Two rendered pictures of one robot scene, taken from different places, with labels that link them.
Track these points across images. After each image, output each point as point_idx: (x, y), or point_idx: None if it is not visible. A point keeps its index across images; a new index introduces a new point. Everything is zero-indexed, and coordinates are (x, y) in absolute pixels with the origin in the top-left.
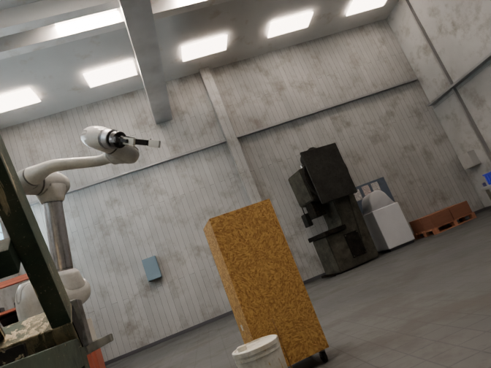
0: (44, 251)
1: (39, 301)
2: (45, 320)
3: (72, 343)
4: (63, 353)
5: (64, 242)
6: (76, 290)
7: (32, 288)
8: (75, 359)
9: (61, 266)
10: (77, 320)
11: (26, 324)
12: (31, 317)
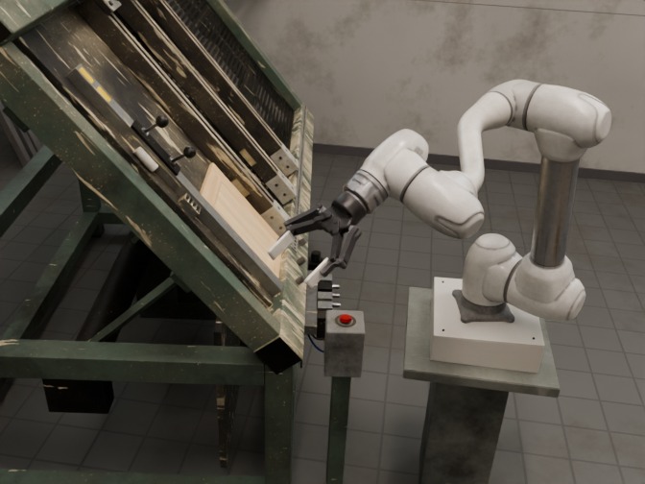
0: (206, 291)
1: (468, 274)
2: None
3: (232, 366)
4: (183, 368)
5: (542, 227)
6: (528, 301)
7: (472, 254)
8: (226, 377)
9: (531, 253)
10: (282, 352)
11: (274, 314)
12: (281, 311)
